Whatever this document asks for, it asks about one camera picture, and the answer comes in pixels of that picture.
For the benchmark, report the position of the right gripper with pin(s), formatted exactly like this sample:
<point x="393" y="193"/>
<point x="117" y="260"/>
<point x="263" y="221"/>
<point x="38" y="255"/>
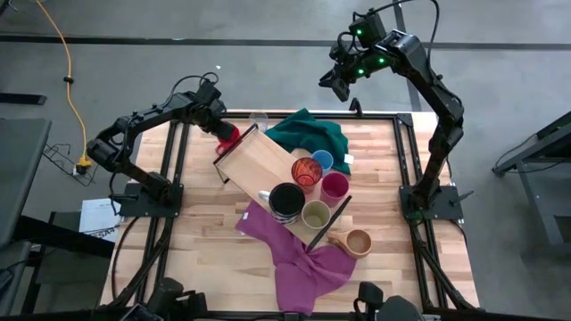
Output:
<point x="352" y="62"/>

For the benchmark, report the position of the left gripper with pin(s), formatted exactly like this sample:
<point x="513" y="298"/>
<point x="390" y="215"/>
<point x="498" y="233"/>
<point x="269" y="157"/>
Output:
<point x="209" y="116"/>

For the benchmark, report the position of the red mug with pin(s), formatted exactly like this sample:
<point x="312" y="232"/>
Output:
<point x="229" y="142"/>

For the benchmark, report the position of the light blue cup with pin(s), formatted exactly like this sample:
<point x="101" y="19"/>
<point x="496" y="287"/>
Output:
<point x="322" y="159"/>

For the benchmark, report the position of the orange glass tumbler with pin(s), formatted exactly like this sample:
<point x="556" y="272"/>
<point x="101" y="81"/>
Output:
<point x="306" y="171"/>

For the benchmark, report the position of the black white wavy mug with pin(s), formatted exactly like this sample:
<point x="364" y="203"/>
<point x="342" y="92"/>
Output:
<point x="286" y="203"/>

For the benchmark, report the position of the pink tall tumbler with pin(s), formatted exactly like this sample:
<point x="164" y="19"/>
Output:
<point x="334" y="187"/>

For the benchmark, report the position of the cream cup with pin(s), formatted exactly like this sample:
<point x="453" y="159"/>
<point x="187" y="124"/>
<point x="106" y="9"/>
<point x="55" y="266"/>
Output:
<point x="316" y="215"/>

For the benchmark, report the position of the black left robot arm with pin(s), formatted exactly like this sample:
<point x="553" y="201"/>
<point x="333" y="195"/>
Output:
<point x="134" y="120"/>

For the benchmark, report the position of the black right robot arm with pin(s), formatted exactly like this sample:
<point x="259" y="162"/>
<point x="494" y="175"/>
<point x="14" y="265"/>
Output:
<point x="441" y="111"/>

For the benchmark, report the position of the clear glass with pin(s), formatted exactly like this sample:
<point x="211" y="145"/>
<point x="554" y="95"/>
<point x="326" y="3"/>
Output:
<point x="259" y="120"/>

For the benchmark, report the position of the wooden tray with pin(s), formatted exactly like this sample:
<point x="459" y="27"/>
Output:
<point x="254" y="160"/>

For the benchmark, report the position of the green cloth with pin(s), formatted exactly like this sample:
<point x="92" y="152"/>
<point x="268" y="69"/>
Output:
<point x="312" y="134"/>

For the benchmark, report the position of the white paper sheet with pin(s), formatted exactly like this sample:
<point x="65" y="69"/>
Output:
<point x="98" y="218"/>

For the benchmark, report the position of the purple cloth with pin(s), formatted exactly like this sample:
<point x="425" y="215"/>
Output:
<point x="303" y="272"/>

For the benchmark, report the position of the black bulky device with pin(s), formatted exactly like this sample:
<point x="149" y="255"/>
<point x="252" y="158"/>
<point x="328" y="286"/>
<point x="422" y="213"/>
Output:
<point x="392" y="307"/>
<point x="174" y="301"/>

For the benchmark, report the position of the grey side table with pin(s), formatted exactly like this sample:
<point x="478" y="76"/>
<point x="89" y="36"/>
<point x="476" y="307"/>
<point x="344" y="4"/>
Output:
<point x="548" y="142"/>
<point x="22" y="169"/>

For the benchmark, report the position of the black frame clamp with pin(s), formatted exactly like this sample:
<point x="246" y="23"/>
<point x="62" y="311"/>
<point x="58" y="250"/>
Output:
<point x="355" y="108"/>

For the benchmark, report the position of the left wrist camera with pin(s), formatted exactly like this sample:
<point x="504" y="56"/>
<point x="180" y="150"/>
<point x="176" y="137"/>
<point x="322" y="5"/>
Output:
<point x="209" y="91"/>

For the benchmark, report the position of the black table frame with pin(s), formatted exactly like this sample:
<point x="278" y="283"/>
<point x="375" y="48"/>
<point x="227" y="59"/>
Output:
<point x="401" y="178"/>

